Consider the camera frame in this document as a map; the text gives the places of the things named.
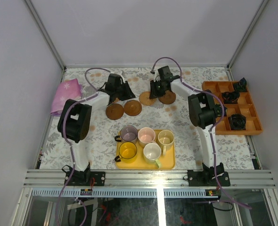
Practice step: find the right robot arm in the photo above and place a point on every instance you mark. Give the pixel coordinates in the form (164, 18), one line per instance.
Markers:
(202, 109)

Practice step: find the purple folded cloth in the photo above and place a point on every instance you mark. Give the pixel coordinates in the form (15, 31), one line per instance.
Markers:
(70, 89)

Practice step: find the yellow mug black handle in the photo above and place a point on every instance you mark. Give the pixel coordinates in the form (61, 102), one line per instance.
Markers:
(127, 153)

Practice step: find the yellow plastic tray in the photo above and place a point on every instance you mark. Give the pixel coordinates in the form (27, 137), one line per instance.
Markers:
(167, 161)

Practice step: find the black coiled item middle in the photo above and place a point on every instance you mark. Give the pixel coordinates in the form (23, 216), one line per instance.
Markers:
(230, 97)

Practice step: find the white mug green handle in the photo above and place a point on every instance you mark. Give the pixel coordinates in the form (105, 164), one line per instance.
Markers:
(152, 153)

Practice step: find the reddish brown wooden coaster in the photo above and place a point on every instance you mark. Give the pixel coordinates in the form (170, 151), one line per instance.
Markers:
(168, 98)

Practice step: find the dark brown wooden coaster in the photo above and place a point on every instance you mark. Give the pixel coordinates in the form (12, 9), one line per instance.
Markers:
(114, 111)

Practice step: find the pale green mug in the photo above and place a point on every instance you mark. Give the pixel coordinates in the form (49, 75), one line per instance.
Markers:
(165, 140)

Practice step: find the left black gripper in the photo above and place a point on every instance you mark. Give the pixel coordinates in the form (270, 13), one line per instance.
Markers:
(123, 92)

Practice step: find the black coiled item top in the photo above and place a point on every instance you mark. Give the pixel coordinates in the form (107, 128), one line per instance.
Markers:
(240, 86)

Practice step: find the pink cup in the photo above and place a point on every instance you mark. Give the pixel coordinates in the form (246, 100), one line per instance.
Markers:
(146, 136)

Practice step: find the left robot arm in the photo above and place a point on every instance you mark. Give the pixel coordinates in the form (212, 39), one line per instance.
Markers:
(75, 118)

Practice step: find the orange compartment organizer tray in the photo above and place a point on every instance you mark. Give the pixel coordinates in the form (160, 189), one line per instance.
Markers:
(243, 105)

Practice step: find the purple mug black handle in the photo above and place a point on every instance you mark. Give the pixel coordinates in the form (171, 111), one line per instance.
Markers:
(127, 134)

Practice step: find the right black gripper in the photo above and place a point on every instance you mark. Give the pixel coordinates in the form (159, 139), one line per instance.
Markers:
(154, 93)

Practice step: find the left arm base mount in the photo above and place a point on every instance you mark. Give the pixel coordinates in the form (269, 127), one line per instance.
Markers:
(93, 178)

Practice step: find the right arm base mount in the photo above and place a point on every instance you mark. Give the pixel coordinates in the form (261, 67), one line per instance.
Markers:
(204, 179)

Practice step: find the woven rattan coaster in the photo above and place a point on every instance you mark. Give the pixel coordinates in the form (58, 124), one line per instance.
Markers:
(145, 100)

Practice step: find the black coiled item bottom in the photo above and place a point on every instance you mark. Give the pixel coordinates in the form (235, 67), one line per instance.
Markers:
(237, 122)

